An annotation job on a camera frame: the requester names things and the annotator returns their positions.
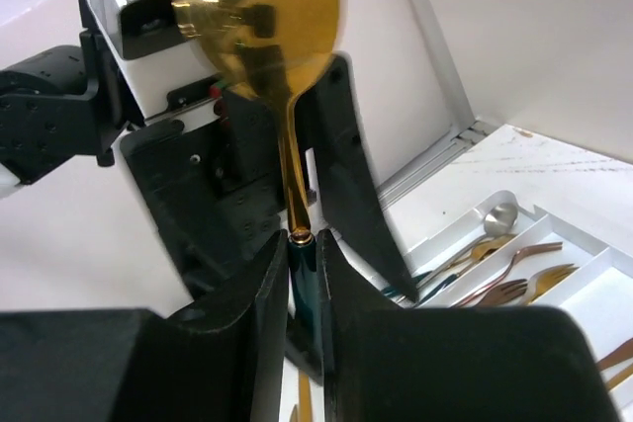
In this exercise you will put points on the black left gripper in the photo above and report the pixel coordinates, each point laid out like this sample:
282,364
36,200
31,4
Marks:
184,166

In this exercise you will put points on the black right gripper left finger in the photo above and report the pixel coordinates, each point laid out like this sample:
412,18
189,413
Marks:
221,357

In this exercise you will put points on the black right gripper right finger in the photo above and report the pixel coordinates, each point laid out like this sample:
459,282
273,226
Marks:
365,343

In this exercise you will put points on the gold spoon green handle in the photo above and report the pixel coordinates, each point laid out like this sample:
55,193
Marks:
476,254

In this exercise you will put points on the gold fork green handle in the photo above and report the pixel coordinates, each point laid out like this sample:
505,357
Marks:
546,280

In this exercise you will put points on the silver spoon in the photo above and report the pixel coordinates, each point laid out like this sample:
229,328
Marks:
497,222

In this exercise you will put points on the gold knife green handle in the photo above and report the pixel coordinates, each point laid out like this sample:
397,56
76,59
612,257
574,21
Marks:
620,377
303,411

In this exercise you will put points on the rose gold knife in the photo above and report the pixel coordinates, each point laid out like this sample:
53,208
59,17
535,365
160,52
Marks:
620,354

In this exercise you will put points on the white three-compartment cutlery tray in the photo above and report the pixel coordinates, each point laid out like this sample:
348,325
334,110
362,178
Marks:
598,296

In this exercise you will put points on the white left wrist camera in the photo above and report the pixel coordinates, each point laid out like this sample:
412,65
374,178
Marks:
160,71

